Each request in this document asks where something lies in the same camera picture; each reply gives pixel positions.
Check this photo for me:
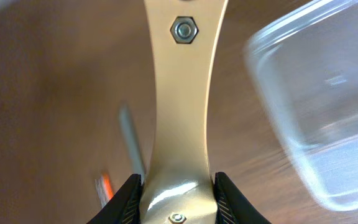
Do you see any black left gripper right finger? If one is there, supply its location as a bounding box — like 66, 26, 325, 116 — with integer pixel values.
214, 172, 271, 224

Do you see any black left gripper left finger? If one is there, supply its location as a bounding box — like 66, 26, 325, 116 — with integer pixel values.
88, 174, 142, 224

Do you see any orange scraper wooden handle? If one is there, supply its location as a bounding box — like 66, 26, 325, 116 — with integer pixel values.
139, 0, 227, 223

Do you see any metal file yellow black handle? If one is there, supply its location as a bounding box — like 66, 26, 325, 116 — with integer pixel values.
119, 105, 145, 182

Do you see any clear plastic container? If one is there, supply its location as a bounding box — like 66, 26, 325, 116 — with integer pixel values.
245, 0, 358, 211

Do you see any orange socket bit holder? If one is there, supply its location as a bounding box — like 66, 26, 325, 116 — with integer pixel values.
95, 172, 114, 208

